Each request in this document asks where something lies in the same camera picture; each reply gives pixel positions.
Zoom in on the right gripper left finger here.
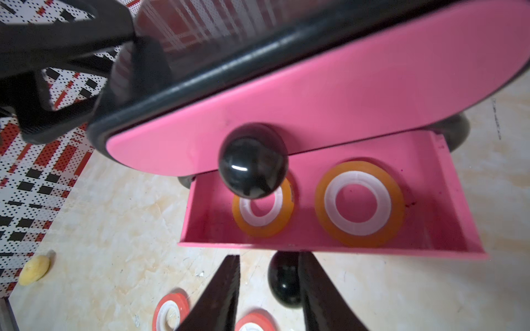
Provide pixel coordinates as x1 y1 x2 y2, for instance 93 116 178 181
178 255 240 331

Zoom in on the red tape roll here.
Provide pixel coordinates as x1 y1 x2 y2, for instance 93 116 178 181
152 289 190 331
234 312 276 331

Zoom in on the black drawer cabinet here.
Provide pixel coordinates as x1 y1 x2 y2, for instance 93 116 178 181
86 0 530 189

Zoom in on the yellow banana toy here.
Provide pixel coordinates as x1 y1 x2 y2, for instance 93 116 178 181
18 255 51 286

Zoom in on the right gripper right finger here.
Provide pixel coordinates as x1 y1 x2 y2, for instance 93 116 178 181
298 252 367 330

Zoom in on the orange tape roll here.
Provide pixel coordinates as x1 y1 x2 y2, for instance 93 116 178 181
315 161 405 248
231 179 295 238

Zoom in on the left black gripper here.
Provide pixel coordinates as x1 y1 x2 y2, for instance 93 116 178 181
1 1 135 144

